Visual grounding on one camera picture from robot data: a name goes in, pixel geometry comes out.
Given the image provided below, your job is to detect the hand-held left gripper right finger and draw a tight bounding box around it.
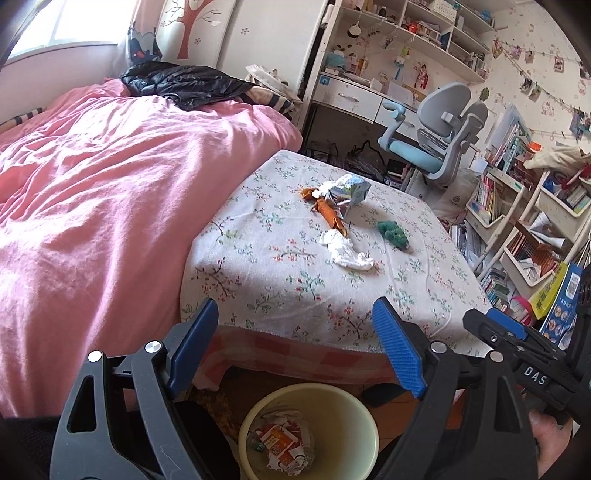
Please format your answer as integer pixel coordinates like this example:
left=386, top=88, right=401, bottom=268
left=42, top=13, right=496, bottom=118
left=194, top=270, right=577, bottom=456
left=372, top=296, right=539, bottom=480

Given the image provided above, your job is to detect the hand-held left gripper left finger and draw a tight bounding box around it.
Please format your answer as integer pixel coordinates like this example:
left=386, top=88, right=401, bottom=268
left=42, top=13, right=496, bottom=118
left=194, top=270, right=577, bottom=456
left=50, top=298, right=219, bottom=480

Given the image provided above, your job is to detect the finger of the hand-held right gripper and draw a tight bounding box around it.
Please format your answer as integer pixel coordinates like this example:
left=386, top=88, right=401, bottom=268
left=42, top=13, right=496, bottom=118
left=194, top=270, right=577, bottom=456
left=463, top=309, right=527, bottom=366
left=486, top=307, right=528, bottom=341

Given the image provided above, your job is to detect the pale yellow trash bin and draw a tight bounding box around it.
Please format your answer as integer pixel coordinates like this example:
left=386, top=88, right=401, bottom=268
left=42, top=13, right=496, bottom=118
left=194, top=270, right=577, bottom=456
left=238, top=383, right=380, bottom=480

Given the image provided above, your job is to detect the large white tissue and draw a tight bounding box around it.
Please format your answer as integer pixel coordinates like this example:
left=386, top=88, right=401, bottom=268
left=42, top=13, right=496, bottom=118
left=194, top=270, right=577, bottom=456
left=320, top=229, right=375, bottom=271

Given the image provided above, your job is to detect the long orange peel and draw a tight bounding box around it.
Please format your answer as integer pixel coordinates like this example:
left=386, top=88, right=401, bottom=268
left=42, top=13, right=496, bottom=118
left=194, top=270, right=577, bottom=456
left=311, top=198, right=350, bottom=237

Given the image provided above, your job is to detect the blue milk carton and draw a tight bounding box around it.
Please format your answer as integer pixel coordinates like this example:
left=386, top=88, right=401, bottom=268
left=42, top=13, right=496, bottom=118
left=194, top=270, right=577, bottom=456
left=330, top=178, right=373, bottom=220

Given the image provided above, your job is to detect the person's right hand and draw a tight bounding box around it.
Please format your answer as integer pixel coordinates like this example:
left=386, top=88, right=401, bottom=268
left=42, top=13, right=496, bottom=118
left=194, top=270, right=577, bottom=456
left=529, top=410, right=578, bottom=480

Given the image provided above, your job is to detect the yellow packet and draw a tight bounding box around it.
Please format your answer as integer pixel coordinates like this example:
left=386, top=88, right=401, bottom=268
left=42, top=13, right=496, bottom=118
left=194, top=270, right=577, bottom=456
left=527, top=263, right=570, bottom=320

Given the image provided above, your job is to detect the blue printed box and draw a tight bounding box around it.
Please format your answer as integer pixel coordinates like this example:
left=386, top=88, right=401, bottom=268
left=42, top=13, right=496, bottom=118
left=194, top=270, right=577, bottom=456
left=538, top=262, right=588, bottom=349

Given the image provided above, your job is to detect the white book cart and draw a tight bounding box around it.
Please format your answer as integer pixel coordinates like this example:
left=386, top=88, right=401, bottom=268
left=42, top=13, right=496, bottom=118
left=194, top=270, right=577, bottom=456
left=500, top=168, right=591, bottom=298
left=463, top=161, right=536, bottom=271

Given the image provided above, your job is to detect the pink checked cloth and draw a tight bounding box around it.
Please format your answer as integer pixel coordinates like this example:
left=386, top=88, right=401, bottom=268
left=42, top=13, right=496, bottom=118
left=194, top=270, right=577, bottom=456
left=191, top=325, right=399, bottom=398

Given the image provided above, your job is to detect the floral tablecloth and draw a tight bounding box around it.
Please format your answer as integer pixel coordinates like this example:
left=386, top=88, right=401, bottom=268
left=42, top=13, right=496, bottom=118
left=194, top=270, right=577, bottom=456
left=180, top=150, right=492, bottom=354

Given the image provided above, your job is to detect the green crumpled wrapper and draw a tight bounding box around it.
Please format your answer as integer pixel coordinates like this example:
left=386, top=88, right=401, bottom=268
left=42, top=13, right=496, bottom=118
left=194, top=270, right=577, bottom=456
left=377, top=220, right=411, bottom=252

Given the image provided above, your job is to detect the red white crumpled packet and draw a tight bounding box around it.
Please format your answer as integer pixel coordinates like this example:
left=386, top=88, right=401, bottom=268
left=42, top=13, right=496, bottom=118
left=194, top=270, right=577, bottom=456
left=255, top=424, right=306, bottom=468

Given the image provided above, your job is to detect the white leaf print bag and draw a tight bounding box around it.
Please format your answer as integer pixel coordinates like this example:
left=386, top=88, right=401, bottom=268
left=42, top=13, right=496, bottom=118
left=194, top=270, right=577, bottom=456
left=433, top=170, right=482, bottom=223

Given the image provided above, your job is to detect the pink duvet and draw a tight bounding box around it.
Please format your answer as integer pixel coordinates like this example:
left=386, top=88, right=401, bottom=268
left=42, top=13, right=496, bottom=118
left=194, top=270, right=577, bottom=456
left=0, top=78, right=303, bottom=418

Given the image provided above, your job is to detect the beige cloth bag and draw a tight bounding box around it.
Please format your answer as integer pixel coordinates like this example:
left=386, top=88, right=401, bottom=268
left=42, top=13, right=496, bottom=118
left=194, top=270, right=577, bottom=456
left=525, top=142, right=591, bottom=175

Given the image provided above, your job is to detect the small crumpled white tissue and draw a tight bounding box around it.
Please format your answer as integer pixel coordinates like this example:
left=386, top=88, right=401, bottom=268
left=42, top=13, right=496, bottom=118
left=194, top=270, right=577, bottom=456
left=316, top=174, right=352, bottom=198

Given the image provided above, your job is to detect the row of upright picture books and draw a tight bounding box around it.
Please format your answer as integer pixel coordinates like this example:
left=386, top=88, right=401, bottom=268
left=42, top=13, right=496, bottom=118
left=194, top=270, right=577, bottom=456
left=486, top=104, right=533, bottom=172

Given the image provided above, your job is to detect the black bag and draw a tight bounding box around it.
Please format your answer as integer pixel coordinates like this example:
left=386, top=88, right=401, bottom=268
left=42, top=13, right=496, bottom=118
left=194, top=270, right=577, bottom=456
left=345, top=140, right=389, bottom=180

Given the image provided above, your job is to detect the grey blue desk chair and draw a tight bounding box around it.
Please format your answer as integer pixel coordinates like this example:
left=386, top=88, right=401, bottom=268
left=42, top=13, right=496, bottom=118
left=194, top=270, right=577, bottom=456
left=378, top=82, right=489, bottom=188

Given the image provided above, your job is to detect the white desk with drawers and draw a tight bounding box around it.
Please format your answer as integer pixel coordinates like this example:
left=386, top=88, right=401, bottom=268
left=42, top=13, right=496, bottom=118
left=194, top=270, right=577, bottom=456
left=295, top=69, right=420, bottom=155

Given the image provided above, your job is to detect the black puffer jacket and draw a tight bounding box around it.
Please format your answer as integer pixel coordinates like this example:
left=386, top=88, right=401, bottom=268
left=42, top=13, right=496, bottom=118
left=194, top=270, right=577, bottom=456
left=121, top=64, right=259, bottom=112

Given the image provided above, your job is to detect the pile of folded clothes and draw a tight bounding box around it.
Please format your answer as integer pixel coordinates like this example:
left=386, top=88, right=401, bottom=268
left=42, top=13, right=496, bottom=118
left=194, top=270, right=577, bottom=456
left=244, top=64, right=302, bottom=118

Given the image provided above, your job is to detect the striped pillow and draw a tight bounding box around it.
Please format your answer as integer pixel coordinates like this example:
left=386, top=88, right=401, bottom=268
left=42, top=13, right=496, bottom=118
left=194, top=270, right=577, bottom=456
left=0, top=107, right=48, bottom=126

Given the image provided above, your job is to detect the white shelf unit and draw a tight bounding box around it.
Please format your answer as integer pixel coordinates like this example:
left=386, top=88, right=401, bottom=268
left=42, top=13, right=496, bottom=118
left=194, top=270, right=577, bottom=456
left=318, top=0, right=498, bottom=95

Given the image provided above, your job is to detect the white wardrobe with tree decal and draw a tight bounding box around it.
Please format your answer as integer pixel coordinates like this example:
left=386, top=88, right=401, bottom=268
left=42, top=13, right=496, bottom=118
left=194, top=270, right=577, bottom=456
left=156, top=0, right=329, bottom=95

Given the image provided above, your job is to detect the window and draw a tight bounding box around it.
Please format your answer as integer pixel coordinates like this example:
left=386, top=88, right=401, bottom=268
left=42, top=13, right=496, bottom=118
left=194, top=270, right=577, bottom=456
left=8, top=0, right=139, bottom=62

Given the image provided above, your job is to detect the string of photos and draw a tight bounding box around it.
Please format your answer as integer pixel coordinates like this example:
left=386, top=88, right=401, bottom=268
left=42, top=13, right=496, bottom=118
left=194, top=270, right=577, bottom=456
left=491, top=39, right=591, bottom=141

